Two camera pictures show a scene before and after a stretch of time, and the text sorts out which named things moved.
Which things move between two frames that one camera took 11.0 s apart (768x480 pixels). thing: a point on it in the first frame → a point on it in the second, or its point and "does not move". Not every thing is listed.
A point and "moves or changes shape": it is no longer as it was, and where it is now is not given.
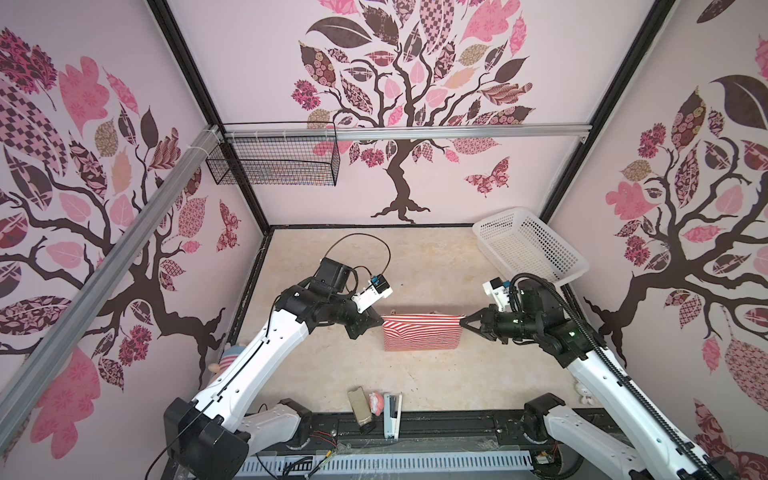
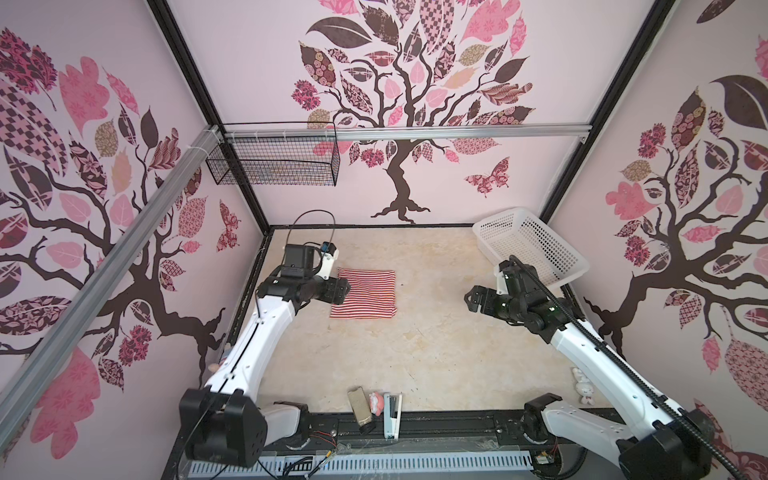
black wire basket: (307, 161) does not move
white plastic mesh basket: (517, 243) does not move
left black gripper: (364, 320) → (334, 290)
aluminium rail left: (35, 373) does not move
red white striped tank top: (421, 331) moves or changes shape
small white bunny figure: (585, 396) does not move
